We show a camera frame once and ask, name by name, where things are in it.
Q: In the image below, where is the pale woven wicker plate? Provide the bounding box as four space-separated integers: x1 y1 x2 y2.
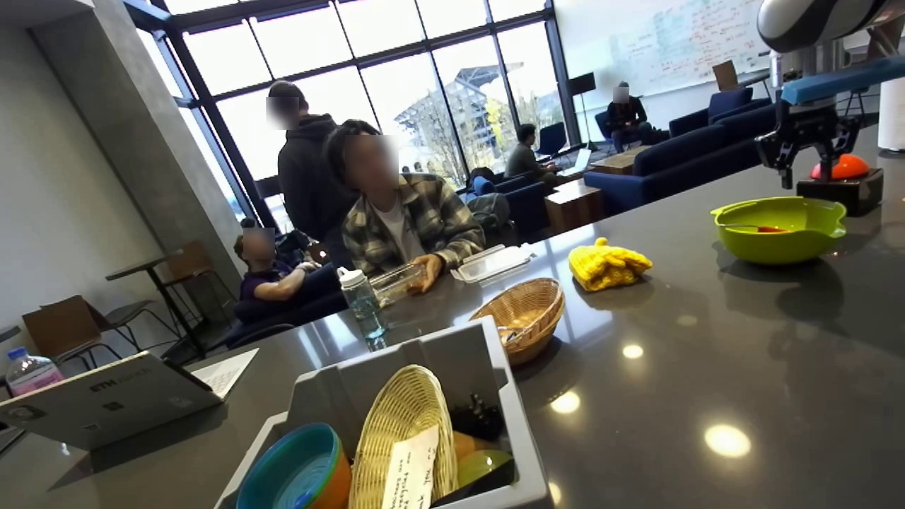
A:
345 362 461 509

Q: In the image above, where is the white paper label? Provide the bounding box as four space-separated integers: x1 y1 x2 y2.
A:
380 425 444 509

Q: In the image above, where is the seated person dark jacket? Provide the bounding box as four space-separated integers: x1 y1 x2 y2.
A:
505 121 561 180

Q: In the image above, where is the person in plaid shirt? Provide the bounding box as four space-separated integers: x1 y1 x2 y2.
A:
324 118 489 285

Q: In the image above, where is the dark blue sofa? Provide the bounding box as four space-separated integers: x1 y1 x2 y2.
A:
584 95 786 211

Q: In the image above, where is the teal and orange bowl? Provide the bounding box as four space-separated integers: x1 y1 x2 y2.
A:
232 422 355 509

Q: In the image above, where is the green bowl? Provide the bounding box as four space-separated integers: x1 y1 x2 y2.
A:
711 191 851 269

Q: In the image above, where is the seated person black top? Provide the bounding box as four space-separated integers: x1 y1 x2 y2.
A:
606 78 653 143

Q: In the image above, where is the wooden coffee table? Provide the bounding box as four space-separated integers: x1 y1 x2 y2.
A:
544 177 606 234

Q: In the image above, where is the silver laptop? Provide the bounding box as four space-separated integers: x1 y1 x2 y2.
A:
0 347 227 451

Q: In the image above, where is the tan office chair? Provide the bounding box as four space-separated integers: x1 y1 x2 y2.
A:
714 60 744 94

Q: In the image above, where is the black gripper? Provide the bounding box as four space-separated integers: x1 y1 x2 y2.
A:
756 99 864 191

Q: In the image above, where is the plastic bottle with pink label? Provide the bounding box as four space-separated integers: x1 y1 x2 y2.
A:
7 347 69 396

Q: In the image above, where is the clear plastic food container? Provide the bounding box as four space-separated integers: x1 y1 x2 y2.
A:
451 244 537 287

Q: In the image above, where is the orange dome button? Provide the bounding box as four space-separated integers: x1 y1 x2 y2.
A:
806 149 871 183

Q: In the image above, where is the blue armchair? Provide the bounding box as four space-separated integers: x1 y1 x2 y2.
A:
466 167 553 238

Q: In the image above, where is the clear bottle with white cap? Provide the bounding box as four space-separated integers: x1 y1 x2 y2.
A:
338 265 390 350

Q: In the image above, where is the brown wooden chair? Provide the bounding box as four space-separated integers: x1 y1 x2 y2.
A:
164 241 237 323

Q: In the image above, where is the small dark table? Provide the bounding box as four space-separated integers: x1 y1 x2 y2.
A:
104 255 206 352

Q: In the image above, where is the green yellow toy vegetable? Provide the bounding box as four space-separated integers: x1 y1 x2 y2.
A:
451 430 517 502

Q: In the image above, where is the brown oval wicker basket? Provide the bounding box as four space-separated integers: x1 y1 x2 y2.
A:
466 275 568 371

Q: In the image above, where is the white paper towel roll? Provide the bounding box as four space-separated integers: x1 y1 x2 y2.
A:
875 78 905 156

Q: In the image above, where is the person in dark hoodie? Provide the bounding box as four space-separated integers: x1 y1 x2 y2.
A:
266 78 349 244

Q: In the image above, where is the black window frame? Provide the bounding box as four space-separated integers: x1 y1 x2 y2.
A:
124 0 581 238

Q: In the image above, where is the white sheet of paper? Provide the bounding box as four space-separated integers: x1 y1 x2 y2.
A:
188 344 264 401

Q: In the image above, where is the brown cardboard box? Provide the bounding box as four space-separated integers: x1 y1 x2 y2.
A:
20 293 110 362

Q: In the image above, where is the grey storage bin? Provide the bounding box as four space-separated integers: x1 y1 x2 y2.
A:
216 314 553 509

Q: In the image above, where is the yellow crumpled cloth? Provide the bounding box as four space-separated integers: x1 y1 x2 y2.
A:
567 234 656 297

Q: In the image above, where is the black square block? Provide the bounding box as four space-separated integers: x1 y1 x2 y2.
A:
794 167 885 220

